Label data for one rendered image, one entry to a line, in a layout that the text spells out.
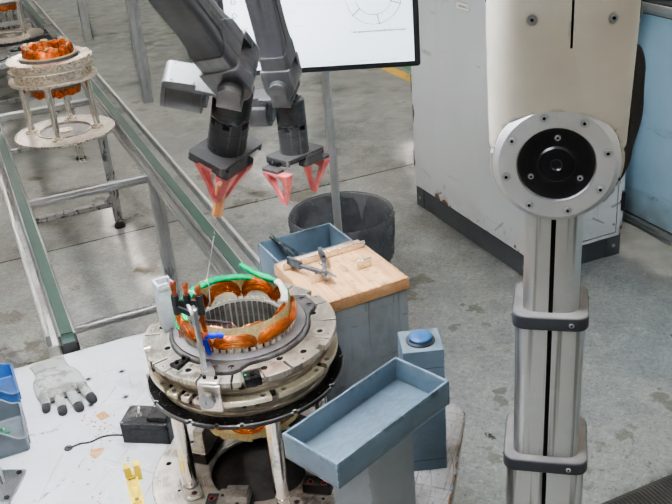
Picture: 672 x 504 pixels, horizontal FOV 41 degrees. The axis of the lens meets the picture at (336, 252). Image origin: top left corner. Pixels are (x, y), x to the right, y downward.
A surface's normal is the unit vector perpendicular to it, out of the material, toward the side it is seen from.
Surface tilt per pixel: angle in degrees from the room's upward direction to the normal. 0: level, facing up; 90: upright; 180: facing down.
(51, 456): 0
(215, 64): 126
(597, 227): 89
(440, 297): 0
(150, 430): 90
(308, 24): 83
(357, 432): 0
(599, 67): 109
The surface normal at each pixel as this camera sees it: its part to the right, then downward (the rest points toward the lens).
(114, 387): -0.07, -0.89
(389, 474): 0.72, 0.26
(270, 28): -0.14, 0.69
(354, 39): -0.06, 0.33
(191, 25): -0.08, 0.89
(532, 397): -0.22, 0.45
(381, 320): 0.45, 0.37
